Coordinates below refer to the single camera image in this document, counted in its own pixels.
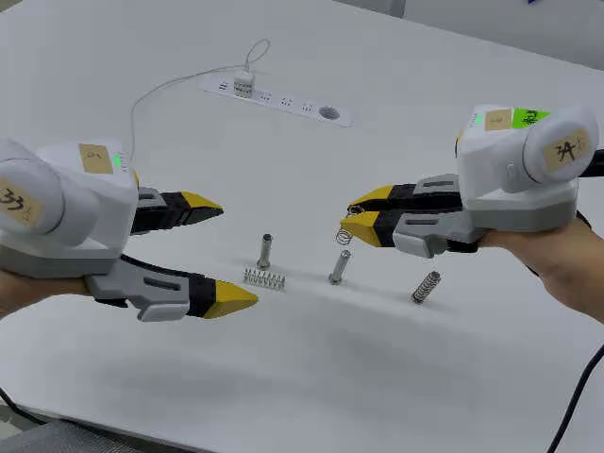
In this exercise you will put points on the person's right hand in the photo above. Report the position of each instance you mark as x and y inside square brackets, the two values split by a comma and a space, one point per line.
[566, 264]

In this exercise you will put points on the white plug adapter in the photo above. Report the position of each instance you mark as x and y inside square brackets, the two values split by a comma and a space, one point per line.
[243, 84]

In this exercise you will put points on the white power strip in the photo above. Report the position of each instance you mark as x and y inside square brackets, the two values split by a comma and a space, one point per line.
[288, 101]

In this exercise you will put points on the silver metal pin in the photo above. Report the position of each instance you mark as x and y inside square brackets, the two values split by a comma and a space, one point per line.
[265, 250]
[435, 274]
[340, 266]

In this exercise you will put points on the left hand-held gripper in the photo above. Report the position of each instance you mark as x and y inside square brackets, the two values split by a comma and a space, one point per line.
[89, 203]

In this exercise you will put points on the small metal spring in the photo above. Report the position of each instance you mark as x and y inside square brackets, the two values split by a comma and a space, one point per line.
[425, 288]
[264, 280]
[343, 236]

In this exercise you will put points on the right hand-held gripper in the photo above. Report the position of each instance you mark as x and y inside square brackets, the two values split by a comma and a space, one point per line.
[491, 156]

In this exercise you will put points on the person's left hand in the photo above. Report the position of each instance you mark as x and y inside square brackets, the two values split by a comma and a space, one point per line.
[33, 290]

